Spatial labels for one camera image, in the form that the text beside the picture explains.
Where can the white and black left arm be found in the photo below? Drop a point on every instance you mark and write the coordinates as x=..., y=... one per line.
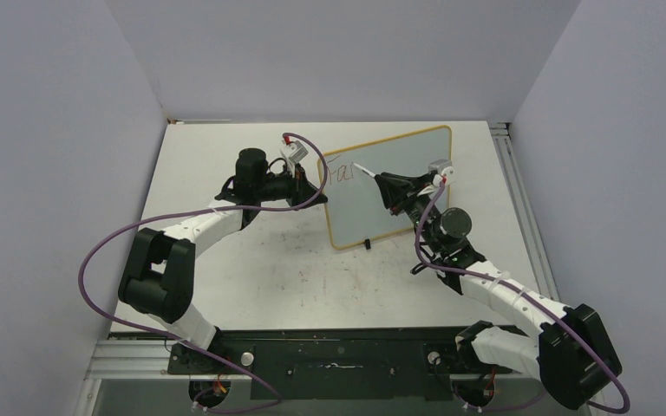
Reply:
x=158, y=279

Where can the white whiteboard marker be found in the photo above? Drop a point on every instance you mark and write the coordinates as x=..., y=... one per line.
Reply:
x=364, y=170

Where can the aluminium right side rail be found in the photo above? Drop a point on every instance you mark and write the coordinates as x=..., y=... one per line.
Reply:
x=527, y=222

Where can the aluminium front rail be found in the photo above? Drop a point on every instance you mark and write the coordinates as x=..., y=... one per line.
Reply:
x=267, y=358

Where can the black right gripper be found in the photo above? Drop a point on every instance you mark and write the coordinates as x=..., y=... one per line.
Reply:
x=395, y=187

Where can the yellow framed whiteboard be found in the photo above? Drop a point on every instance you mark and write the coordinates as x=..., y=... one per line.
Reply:
x=370, y=186

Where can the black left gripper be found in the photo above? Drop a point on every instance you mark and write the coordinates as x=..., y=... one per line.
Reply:
x=300, y=189

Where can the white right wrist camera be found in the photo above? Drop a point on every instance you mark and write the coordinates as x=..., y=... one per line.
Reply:
x=442, y=171

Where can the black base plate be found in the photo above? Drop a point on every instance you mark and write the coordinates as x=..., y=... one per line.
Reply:
x=446, y=377

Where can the aluminium rail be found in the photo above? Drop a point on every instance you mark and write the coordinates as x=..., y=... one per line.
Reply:
x=527, y=222
x=267, y=358

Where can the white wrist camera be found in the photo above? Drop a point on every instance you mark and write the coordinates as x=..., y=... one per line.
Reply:
x=293, y=152
x=442, y=171

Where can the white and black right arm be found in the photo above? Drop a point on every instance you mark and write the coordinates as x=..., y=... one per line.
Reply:
x=567, y=349

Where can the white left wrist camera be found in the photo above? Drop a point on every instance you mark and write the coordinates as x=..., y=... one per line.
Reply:
x=293, y=152

